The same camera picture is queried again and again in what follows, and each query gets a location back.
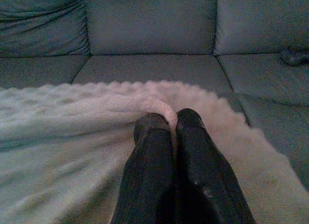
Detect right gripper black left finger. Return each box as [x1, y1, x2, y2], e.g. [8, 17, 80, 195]
[110, 112, 177, 224]

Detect small dark object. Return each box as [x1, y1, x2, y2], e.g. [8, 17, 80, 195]
[281, 49, 309, 67]

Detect green leather sofa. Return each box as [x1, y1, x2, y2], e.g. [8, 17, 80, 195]
[0, 0, 309, 194]

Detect beige textured pillow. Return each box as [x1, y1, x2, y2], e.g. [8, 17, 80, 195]
[0, 80, 309, 224]

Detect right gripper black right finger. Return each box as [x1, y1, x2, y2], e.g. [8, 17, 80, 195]
[174, 108, 257, 224]

